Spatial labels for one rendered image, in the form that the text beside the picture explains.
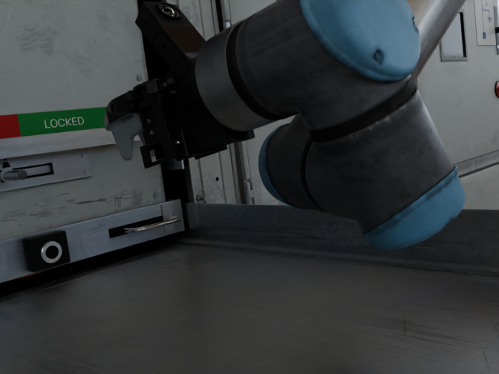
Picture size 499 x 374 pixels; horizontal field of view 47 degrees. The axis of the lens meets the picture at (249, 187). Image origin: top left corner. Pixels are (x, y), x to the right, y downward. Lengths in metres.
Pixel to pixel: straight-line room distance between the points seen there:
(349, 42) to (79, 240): 0.65
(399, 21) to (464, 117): 1.47
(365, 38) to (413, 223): 0.15
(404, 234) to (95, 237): 0.60
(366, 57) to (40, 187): 0.63
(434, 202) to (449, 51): 1.41
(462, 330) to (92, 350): 0.35
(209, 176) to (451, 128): 0.96
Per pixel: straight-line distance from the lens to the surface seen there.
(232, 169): 1.10
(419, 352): 0.50
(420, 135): 0.44
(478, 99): 2.00
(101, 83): 0.99
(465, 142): 1.90
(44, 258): 0.89
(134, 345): 0.59
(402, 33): 0.44
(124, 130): 0.63
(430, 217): 0.46
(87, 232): 0.95
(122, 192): 0.99
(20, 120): 0.92
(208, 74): 0.48
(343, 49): 0.40
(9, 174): 0.88
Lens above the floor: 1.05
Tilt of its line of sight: 7 degrees down
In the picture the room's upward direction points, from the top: 7 degrees counter-clockwise
